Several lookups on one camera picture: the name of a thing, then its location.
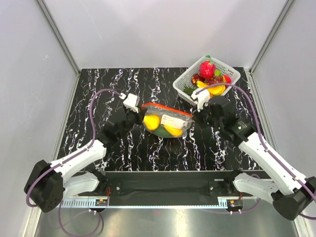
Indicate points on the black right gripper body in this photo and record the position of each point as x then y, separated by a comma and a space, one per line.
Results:
204, 118

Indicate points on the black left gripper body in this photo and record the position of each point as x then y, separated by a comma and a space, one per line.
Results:
132, 118

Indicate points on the clear zip top bag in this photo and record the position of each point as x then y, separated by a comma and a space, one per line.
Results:
169, 116

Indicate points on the green avocado toy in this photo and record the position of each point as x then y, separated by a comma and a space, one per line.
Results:
162, 132

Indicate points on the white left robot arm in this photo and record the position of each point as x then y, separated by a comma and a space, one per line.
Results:
50, 183

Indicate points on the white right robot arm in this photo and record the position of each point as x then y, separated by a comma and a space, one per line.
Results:
289, 191

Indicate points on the yellow banana toy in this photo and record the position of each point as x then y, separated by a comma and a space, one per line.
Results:
214, 91

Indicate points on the purple grape bunch toy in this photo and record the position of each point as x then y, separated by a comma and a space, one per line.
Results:
214, 80

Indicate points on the red strawberry toy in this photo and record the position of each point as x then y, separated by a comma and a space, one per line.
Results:
226, 79

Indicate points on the orange pineapple toy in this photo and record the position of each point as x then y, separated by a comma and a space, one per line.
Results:
189, 89

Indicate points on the dark red apple toy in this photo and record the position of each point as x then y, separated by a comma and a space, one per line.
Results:
195, 78

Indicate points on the red dragon fruit toy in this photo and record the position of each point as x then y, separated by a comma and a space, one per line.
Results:
207, 69

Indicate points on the white plastic basket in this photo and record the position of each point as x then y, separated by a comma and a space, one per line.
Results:
184, 80

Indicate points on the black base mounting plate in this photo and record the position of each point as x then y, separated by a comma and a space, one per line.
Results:
166, 188

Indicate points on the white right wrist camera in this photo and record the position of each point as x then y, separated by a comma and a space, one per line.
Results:
200, 96

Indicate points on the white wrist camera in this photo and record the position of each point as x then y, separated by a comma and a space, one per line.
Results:
200, 96
130, 101

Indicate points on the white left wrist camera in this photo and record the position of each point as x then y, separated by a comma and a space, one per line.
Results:
130, 101

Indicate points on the white slotted cable duct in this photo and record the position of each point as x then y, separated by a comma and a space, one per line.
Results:
85, 203

